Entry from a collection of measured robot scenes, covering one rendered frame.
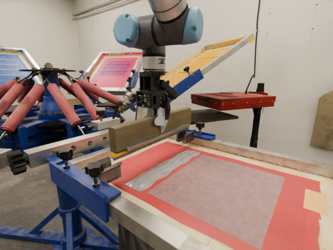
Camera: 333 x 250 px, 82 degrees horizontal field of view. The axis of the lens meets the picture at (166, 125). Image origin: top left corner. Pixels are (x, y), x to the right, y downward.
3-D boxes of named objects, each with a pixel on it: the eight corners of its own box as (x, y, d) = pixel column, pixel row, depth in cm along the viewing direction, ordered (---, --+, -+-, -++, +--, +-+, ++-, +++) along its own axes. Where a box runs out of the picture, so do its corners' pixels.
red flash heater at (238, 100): (239, 101, 207) (240, 90, 204) (277, 107, 166) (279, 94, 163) (190, 104, 185) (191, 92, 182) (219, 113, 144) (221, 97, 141)
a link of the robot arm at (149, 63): (152, 58, 67) (171, 57, 62) (153, 72, 68) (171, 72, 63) (137, 57, 61) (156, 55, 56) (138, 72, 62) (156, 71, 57)
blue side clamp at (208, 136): (214, 148, 91) (215, 134, 89) (210, 151, 87) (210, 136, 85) (165, 136, 109) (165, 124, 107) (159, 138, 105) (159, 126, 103)
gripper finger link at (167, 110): (158, 120, 67) (155, 95, 66) (161, 119, 68) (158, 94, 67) (168, 120, 64) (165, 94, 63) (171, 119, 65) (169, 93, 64)
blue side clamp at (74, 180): (122, 212, 49) (121, 187, 47) (106, 223, 45) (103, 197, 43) (67, 175, 66) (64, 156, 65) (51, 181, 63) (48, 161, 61)
